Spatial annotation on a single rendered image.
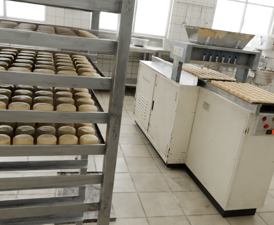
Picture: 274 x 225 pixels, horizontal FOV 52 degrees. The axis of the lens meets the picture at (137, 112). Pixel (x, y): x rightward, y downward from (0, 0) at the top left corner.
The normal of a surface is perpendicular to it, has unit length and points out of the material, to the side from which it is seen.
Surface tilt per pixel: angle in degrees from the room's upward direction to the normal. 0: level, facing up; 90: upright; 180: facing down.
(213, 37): 115
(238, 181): 90
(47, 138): 0
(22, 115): 90
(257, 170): 90
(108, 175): 90
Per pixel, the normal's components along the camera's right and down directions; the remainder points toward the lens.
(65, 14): 0.22, 0.33
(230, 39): 0.18, 0.69
